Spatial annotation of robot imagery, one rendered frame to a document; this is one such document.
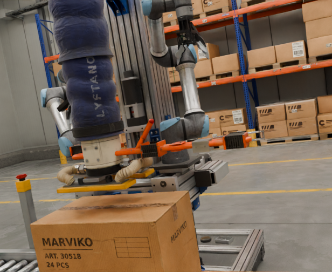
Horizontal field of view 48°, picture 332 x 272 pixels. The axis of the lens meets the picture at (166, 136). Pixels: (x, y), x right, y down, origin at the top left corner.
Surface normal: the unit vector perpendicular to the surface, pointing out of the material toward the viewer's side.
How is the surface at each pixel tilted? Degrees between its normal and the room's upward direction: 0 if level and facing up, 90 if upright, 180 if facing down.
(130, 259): 90
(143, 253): 90
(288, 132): 90
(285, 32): 90
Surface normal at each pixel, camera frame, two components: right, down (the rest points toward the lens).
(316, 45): -0.49, 0.15
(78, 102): -0.47, -0.13
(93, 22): 0.65, -0.27
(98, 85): 0.41, -0.33
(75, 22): -0.02, -0.17
